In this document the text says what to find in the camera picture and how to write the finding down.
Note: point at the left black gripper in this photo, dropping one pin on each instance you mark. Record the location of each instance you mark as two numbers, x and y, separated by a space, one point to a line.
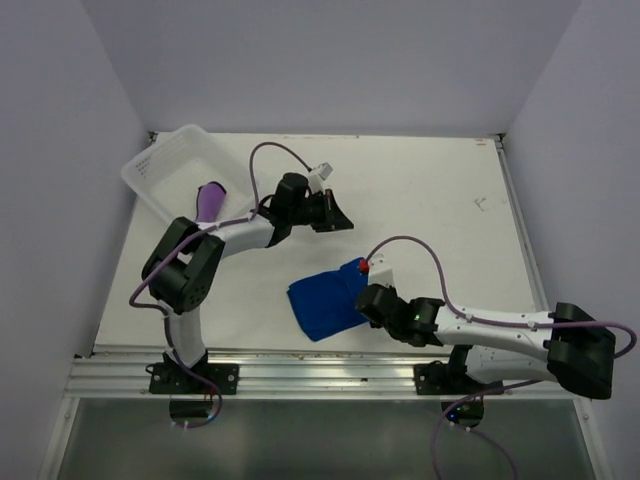
333 218

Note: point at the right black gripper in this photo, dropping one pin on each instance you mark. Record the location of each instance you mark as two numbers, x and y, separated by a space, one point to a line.
390 289

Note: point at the blue towel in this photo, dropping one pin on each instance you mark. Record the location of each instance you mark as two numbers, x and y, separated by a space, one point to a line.
324 304

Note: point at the purple towel black trim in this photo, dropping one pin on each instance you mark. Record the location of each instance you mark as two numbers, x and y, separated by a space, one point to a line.
209 202

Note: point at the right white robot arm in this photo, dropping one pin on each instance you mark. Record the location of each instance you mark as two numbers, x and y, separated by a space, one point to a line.
565 345

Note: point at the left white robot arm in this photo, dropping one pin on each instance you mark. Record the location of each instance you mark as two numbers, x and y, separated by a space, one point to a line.
180 271

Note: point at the white plastic basket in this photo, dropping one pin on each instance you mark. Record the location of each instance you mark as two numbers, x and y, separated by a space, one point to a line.
167 175

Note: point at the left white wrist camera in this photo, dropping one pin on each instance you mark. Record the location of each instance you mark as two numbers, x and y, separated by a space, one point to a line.
318 176

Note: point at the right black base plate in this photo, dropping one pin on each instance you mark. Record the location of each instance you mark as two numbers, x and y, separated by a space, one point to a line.
437 379

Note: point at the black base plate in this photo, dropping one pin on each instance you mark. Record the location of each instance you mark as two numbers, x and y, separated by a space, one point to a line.
170 379
437 379

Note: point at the right side aluminium rail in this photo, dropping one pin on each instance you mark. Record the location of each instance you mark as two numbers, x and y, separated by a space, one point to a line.
533 274

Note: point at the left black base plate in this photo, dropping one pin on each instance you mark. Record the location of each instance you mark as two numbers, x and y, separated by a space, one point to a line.
170 379

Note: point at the aluminium mounting rail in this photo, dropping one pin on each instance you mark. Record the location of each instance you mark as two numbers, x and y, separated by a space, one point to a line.
262 375

